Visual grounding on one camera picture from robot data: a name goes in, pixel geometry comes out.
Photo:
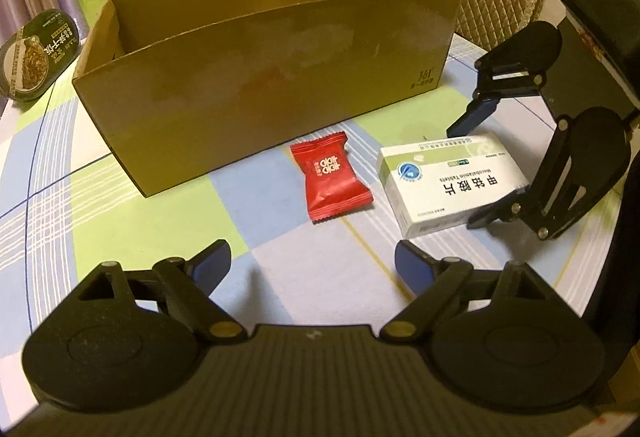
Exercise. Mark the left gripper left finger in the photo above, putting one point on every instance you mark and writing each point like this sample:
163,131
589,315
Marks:
187,284

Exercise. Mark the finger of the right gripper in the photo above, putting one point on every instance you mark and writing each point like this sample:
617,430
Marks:
515,68
505,211

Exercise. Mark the oval instant noodle bowl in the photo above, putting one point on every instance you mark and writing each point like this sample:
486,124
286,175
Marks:
37,54

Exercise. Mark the white tablets medicine box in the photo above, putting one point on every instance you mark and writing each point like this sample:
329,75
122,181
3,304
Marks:
440,184

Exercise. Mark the red candy packet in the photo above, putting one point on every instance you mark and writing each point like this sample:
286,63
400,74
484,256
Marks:
331,185

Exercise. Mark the large cardboard box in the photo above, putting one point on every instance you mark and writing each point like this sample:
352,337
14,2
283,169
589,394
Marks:
179,88

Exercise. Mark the checkered tablecloth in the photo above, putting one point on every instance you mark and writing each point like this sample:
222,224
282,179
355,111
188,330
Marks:
66,205

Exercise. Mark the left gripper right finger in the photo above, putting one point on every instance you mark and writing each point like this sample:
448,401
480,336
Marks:
440,281

